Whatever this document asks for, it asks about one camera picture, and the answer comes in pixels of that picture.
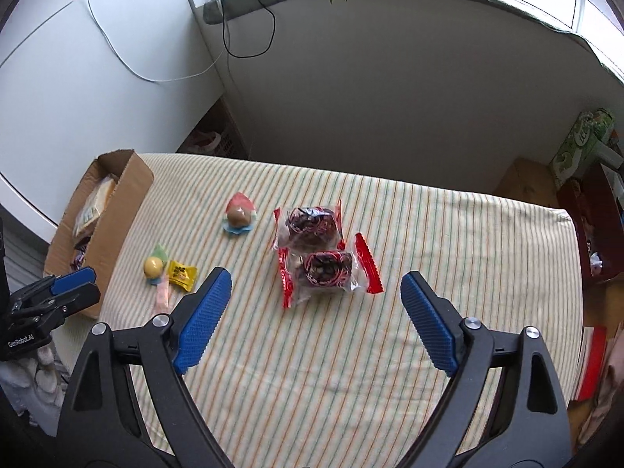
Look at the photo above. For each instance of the red green wrapped candy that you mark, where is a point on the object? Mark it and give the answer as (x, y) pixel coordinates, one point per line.
(239, 214)

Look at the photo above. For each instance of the white cabinet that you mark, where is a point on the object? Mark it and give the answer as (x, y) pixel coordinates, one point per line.
(97, 107)

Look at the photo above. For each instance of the striped table cloth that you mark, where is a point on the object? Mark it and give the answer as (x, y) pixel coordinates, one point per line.
(438, 229)

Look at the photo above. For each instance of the clear red-edged cake packet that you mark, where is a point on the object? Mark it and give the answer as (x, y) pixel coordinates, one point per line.
(309, 224)
(326, 268)

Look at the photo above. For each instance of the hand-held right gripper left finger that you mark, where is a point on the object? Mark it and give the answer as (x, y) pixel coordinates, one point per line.
(202, 324)

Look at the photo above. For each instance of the white plastic crate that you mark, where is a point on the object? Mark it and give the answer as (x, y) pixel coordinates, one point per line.
(231, 136)

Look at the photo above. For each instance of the beige cloth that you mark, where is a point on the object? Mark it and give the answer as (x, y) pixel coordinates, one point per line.
(609, 390)

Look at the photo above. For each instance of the green gift bag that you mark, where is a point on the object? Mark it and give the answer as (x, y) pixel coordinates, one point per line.
(580, 146)

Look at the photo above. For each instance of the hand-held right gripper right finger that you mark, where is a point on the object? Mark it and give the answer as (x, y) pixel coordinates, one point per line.
(431, 324)

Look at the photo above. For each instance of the yellow wrapped candy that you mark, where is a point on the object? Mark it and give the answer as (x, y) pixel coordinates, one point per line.
(181, 275)

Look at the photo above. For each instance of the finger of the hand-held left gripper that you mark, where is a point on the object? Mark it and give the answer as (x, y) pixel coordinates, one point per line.
(68, 304)
(73, 280)

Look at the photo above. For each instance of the red storage box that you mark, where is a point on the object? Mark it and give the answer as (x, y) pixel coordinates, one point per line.
(580, 214)

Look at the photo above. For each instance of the beige cracker packet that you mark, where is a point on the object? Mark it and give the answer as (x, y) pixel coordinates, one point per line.
(95, 204)

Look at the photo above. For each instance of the yellow ball candy green wrapper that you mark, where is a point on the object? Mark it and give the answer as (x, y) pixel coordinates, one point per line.
(153, 265)

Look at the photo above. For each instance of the brown cardboard box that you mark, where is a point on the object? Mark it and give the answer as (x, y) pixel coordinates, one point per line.
(126, 204)

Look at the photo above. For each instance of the white window frame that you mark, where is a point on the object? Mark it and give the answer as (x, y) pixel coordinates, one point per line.
(579, 7)

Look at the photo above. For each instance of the red book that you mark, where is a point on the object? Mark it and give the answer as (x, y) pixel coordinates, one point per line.
(592, 360)

